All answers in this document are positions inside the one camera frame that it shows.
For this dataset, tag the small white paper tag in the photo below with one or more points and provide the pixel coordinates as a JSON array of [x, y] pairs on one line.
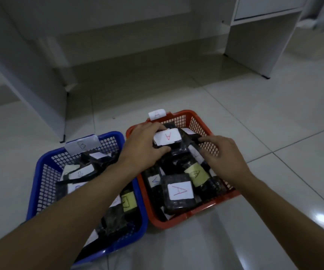
[[156, 114]]

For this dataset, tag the red plastic basket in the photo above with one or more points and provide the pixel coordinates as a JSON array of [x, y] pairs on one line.
[[178, 220]]

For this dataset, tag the person's right forearm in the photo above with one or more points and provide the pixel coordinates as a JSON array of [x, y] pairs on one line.
[[296, 222]]

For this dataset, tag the white desk side panel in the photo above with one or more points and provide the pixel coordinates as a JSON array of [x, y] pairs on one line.
[[24, 75], [260, 44]]

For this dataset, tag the blue plastic basket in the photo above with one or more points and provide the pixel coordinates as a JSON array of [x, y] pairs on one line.
[[38, 177]]

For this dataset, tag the beige cardboard box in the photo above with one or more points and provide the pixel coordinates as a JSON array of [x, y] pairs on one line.
[[313, 44]]

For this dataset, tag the large white paper tag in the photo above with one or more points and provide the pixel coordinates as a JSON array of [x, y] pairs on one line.
[[81, 144]]

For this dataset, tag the person's left hand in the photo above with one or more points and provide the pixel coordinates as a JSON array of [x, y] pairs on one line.
[[139, 149]]

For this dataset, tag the person's left forearm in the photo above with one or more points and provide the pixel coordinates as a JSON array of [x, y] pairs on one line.
[[52, 222]]

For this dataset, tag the white desk drawer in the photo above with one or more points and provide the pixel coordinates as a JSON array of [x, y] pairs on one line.
[[268, 6]]

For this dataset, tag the person's right hand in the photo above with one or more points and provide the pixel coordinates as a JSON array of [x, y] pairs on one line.
[[229, 163]]

